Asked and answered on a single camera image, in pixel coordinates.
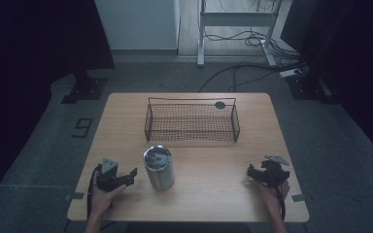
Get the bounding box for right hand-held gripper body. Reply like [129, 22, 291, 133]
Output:
[255, 155, 290, 187]

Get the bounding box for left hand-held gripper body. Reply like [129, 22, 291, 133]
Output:
[95, 157, 131, 192]

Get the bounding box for silver metal can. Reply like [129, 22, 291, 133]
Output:
[143, 145, 176, 191]

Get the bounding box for black wire mesh basket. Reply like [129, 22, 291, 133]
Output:
[144, 96, 241, 143]

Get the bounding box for person's right hand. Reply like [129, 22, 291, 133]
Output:
[255, 180, 290, 212]

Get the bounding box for person's left hand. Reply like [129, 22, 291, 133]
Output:
[90, 183, 127, 219]

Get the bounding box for grey tape strip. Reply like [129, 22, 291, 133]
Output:
[291, 193, 309, 203]
[64, 191, 85, 202]

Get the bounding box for black stand base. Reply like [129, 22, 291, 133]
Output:
[60, 69, 108, 105]
[286, 66, 333, 102]

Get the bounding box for white power strip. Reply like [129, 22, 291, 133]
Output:
[279, 68, 302, 79]

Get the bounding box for dark curtain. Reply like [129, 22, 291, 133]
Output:
[280, 0, 373, 163]
[0, 0, 116, 215]

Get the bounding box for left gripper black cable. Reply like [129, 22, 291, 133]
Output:
[86, 164, 102, 218]

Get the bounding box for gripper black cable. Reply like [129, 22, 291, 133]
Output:
[266, 168, 288, 221]
[86, 164, 102, 218]

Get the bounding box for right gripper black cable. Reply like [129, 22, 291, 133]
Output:
[266, 168, 288, 221]

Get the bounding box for black floor cables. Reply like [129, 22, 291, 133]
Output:
[198, 28, 309, 94]

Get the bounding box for white metal desk frame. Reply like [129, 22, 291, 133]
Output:
[196, 0, 285, 68]

